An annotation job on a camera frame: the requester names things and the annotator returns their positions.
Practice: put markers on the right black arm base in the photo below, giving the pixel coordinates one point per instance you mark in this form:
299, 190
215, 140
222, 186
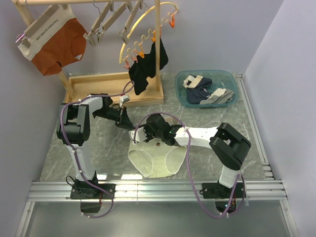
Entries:
219, 193

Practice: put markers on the teal plastic basin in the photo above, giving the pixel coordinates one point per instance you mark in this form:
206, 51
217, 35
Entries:
220, 78

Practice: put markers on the beige hanger with orange underwear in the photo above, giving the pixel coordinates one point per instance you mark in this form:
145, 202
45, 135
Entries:
35, 26

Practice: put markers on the orange white underwear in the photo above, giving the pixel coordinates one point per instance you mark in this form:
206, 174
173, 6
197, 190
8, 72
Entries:
58, 43

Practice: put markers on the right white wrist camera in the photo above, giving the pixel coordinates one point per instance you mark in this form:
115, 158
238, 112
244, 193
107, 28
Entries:
138, 135

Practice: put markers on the black underwear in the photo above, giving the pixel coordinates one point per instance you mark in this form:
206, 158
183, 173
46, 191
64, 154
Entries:
142, 69

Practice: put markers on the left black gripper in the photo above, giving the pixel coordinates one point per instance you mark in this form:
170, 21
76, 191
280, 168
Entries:
124, 121

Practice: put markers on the aluminium mounting rail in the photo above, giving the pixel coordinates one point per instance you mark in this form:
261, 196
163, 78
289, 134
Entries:
159, 208

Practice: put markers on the grey underwear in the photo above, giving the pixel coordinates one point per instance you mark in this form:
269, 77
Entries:
219, 96

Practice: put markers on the pale yellow underwear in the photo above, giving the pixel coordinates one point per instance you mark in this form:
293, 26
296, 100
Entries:
155, 159

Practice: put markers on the wooden drying rack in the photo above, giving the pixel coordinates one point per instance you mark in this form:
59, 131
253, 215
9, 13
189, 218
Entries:
79, 86

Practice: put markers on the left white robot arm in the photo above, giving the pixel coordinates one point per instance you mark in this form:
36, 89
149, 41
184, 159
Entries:
74, 131

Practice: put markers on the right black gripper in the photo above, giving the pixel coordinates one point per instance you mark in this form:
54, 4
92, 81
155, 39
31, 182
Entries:
146, 127

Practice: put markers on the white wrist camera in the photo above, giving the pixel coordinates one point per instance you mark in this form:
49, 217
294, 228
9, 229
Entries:
138, 135
123, 99

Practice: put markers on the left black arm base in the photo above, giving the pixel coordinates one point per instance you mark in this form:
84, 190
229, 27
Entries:
106, 191

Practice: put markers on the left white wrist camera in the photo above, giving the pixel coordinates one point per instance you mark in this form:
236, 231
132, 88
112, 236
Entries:
123, 99

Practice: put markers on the navy blue underwear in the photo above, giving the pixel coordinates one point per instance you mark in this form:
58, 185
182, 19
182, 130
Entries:
196, 88

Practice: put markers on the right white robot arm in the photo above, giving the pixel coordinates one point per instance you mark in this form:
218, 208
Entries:
230, 146

